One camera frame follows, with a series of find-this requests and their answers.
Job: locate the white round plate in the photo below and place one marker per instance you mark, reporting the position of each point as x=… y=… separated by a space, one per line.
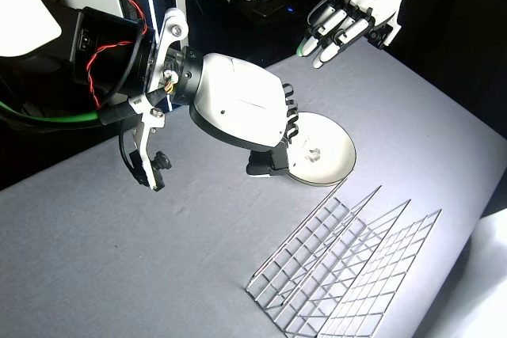
x=317 y=184
x=325 y=144

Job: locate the black device with blue light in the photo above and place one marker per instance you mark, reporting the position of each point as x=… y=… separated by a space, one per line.
x=273 y=7

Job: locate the grey table cloth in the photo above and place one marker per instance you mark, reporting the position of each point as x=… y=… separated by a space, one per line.
x=138 y=255

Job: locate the bright white panel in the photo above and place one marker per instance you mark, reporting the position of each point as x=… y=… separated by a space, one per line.
x=495 y=274

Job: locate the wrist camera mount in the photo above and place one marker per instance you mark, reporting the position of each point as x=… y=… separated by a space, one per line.
x=148 y=164

